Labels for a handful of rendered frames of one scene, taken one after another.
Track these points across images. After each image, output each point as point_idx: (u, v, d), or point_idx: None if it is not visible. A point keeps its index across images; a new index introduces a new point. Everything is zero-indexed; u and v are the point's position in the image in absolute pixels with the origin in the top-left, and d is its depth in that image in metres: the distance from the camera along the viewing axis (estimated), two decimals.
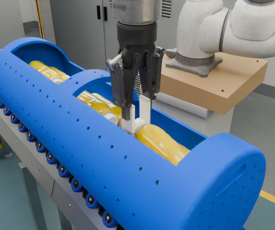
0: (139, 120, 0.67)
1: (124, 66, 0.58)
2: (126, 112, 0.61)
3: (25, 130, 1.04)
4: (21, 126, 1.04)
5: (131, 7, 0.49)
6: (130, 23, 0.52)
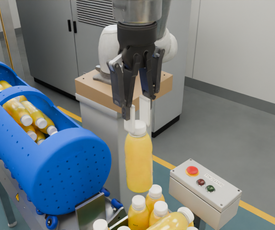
0: (142, 123, 0.66)
1: (124, 66, 0.58)
2: (126, 112, 0.61)
3: None
4: None
5: (131, 7, 0.49)
6: (130, 23, 0.52)
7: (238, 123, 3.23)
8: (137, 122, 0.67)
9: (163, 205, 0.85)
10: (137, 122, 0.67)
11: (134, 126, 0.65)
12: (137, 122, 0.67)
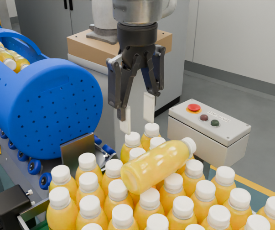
0: (142, 151, 0.70)
1: (123, 66, 0.58)
2: (121, 113, 0.60)
3: None
4: None
5: (131, 7, 0.49)
6: (131, 24, 0.52)
7: (241, 105, 3.12)
8: (137, 150, 0.70)
9: (161, 140, 0.74)
10: (137, 150, 0.70)
11: (135, 155, 0.69)
12: (137, 149, 0.71)
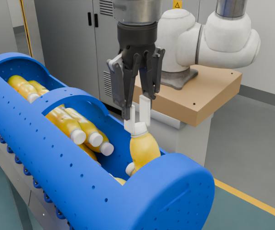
0: None
1: (124, 66, 0.58)
2: (126, 112, 0.61)
3: (6, 142, 1.09)
4: (2, 137, 1.09)
5: (131, 7, 0.49)
6: (130, 23, 0.52)
7: None
8: None
9: None
10: None
11: None
12: None
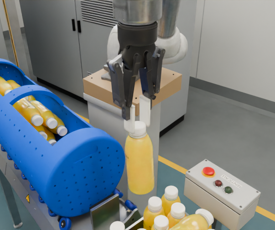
0: (165, 220, 0.79)
1: (124, 66, 0.58)
2: (126, 112, 0.61)
3: None
4: None
5: (131, 7, 0.49)
6: (131, 23, 0.52)
7: (243, 123, 3.21)
8: (161, 218, 0.80)
9: (181, 207, 0.83)
10: (161, 218, 0.80)
11: (159, 224, 0.78)
12: (161, 217, 0.80)
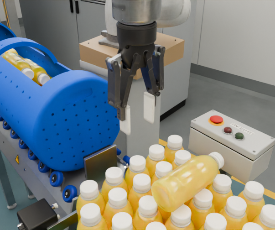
0: (168, 165, 0.70)
1: (122, 65, 0.58)
2: (121, 113, 0.60)
3: None
4: None
5: (130, 7, 0.49)
6: (130, 23, 0.52)
7: (246, 108, 3.11)
8: (163, 164, 0.70)
9: (186, 154, 0.74)
10: (163, 164, 0.70)
11: (162, 169, 0.69)
12: (163, 163, 0.70)
